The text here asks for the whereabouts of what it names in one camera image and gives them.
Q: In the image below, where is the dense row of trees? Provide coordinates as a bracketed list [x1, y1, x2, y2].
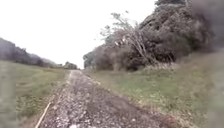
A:
[82, 0, 224, 72]

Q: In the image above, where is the pale stick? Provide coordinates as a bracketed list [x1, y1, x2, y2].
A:
[34, 101, 52, 128]

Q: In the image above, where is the grass field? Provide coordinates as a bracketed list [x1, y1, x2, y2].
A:
[0, 60, 72, 128]

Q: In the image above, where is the distant tree line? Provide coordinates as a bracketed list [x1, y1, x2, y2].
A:
[0, 37, 79, 70]

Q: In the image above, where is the grass verge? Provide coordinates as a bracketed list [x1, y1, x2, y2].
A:
[81, 49, 224, 128]

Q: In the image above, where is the grey gravel track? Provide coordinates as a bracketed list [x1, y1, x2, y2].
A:
[34, 69, 188, 128]

